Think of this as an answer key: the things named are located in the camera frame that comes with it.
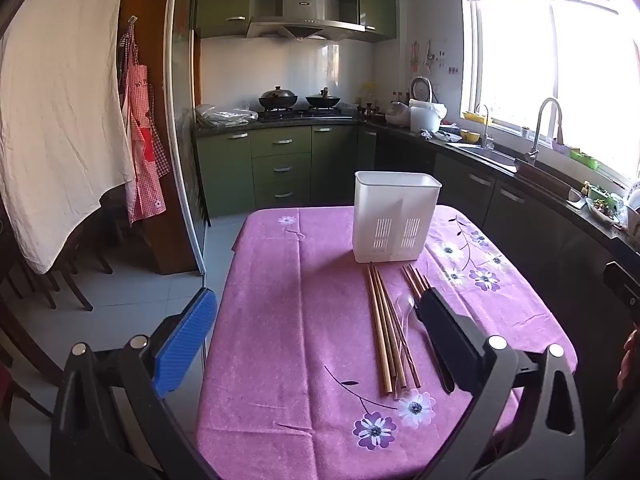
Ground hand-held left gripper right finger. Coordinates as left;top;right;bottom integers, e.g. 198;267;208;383
415;287;586;480

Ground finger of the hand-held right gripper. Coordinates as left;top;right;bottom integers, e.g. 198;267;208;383
602;260;640;314

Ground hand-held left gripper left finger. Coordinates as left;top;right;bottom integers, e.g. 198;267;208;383
50;287;221;480

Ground clear plastic spoon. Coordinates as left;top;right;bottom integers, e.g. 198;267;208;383
394;292;417;397

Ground bunch of wooden chopsticks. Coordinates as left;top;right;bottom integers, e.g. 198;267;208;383
366;264;434;396

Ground white plastic utensil holder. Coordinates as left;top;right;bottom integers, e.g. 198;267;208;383
353;171;443;265

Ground person's right hand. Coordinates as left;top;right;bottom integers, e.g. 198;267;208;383
617;329;640;392

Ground plate of food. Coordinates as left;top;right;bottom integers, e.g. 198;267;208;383
584;196;622;225

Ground dark lower cabinets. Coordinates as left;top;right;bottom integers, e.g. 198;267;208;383
375;130;640;341

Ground purple floral tablecloth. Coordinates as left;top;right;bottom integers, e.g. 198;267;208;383
196;205;579;480

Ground green tray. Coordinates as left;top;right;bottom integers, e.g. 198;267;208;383
570;148;599;171

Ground dark wooden chair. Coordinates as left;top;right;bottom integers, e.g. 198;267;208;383
0;210;114;312

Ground tall steel faucet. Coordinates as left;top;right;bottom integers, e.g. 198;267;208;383
527;97;565;166

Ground red checked apron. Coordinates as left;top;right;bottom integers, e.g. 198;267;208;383
117;16;171;227

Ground steel kitchen sink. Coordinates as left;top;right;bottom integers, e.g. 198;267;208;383
446;142;521;171

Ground green lower cabinets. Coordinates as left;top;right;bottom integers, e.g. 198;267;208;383
196;125;379;219

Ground green cabinets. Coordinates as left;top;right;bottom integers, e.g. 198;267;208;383
196;125;379;219
195;0;399;42

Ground small steel faucet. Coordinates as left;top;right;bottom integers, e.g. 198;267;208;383
475;104;496;150

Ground white plastic container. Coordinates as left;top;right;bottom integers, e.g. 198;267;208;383
408;98;448;134

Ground kitchen window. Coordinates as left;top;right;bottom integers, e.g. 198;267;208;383
459;0;640;183

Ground clear plastic bag pile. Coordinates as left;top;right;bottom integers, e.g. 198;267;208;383
195;103;259;127

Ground white rice cooker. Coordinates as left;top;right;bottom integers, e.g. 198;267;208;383
385;76;434;129

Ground sliding glass door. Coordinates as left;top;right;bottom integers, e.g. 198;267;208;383
164;0;210;277

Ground seasoning bottles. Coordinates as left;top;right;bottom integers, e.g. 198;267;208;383
357;91;407;120

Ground white hanging cloth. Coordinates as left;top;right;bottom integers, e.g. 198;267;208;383
0;0;137;276

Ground black gas stove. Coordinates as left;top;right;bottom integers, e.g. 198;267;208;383
257;106;354;122

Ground black wok with lid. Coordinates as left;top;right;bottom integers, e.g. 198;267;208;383
258;85;299;112

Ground black wok with spatula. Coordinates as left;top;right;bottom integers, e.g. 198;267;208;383
305;87;344;109

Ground green upper cabinets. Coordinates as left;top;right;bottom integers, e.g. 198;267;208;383
195;0;399;42

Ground steel range hood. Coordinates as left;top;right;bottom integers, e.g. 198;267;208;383
245;0;387;44

